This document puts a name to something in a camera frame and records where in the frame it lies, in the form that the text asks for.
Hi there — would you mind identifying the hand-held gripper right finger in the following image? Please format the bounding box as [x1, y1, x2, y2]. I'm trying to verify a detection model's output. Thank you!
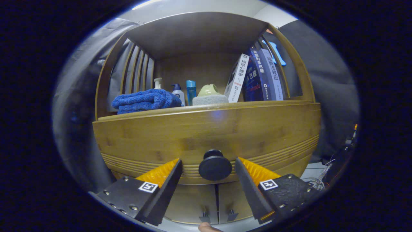
[235, 157, 322, 225]

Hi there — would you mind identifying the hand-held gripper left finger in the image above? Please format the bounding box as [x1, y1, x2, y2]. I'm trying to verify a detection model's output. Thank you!
[89, 158, 183, 227]

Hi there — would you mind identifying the wooden drawer black knob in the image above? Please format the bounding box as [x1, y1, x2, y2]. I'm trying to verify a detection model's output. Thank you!
[93, 102, 322, 186]

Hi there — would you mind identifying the pale green scrubber grey base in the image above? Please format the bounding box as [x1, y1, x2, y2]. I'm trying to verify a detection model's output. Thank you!
[192, 84, 229, 106]

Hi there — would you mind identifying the wooden countertop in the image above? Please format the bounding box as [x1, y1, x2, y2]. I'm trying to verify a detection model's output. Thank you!
[98, 99, 317, 121]

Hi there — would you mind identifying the wooden cabinet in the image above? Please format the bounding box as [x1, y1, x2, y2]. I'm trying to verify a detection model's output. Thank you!
[92, 12, 322, 225]

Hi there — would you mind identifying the blue folded towel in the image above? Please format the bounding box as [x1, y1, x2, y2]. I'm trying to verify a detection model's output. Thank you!
[111, 89, 182, 114]

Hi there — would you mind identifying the white bottle blue cap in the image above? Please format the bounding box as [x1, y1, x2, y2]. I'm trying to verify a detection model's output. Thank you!
[171, 84, 186, 107]

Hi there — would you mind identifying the clear blue bottle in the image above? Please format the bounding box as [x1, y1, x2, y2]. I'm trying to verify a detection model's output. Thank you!
[186, 80, 196, 106]

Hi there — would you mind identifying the dark blue book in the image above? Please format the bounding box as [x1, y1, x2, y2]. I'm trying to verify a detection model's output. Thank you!
[242, 48, 274, 102]

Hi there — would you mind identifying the white book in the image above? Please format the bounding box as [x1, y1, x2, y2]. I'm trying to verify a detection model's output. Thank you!
[224, 53, 250, 103]

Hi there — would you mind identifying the orange and black device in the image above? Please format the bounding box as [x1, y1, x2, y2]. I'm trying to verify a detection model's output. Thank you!
[344, 124, 358, 152]

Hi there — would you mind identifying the grey-blue book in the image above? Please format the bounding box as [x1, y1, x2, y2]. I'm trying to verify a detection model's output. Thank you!
[259, 48, 284, 101]

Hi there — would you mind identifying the black backdrop cloth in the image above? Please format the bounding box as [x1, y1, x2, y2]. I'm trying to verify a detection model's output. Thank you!
[51, 18, 360, 194]

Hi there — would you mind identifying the tangle of cables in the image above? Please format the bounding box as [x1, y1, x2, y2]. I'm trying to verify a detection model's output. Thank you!
[301, 159, 335, 190]

